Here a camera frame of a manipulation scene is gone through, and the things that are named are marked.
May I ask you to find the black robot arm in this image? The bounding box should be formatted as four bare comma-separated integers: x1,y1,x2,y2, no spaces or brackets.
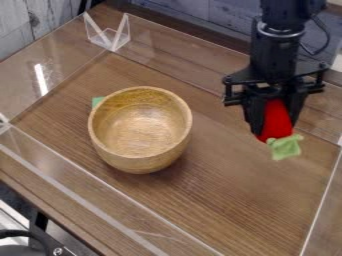
222,0,329,135

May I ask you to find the green object behind bowl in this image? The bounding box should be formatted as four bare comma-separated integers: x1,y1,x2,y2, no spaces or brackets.
92,96,104,108

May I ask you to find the clear acrylic corner bracket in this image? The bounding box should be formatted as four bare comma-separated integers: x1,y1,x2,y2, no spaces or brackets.
83,13,131,52

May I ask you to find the black cable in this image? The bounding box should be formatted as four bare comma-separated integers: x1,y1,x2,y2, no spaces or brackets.
0,229,51,256

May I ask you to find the wooden bowl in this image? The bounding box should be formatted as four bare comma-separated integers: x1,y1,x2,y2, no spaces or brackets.
87,86,192,174

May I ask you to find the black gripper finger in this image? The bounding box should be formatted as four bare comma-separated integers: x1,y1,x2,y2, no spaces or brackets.
285,93,307,125
242,95,266,136

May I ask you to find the clear acrylic tray wall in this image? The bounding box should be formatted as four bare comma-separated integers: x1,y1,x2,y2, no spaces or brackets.
0,7,342,256

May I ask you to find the red plush strawberry toy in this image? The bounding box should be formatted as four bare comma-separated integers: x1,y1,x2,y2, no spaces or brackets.
256,99,303,161

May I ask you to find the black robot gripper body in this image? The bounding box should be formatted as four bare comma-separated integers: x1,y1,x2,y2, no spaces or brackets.
223,17,329,106

